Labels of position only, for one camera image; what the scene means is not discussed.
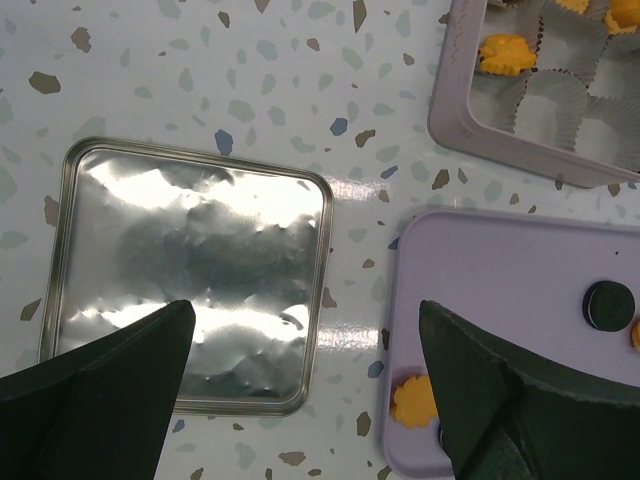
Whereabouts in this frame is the orange fish cookie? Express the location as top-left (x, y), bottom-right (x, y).
top-left (479, 34), bottom-right (537, 76)

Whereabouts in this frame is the orange flower cookie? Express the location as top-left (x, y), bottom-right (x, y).
top-left (630, 320), bottom-right (640, 352)
top-left (391, 375), bottom-right (438, 429)
top-left (604, 0), bottom-right (640, 35)

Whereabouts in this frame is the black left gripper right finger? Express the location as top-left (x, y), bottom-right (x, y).
top-left (419, 301), bottom-right (639, 479)

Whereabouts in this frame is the pink cookie tin box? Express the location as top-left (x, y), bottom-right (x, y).
top-left (428, 1), bottom-right (639, 188)

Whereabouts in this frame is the round orange cookie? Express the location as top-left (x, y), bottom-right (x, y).
top-left (556, 0), bottom-right (590, 14)

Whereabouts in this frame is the silver tin lid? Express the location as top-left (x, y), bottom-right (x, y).
top-left (39, 137), bottom-right (334, 416)

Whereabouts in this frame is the lilac plastic tray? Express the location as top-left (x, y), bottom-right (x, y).
top-left (379, 209), bottom-right (639, 479)

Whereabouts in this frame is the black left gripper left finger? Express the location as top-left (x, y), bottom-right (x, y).
top-left (1, 300), bottom-right (195, 479)

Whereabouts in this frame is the black sandwich cookie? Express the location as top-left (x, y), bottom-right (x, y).
top-left (582, 280), bottom-right (636, 332)
top-left (437, 425), bottom-right (446, 450)

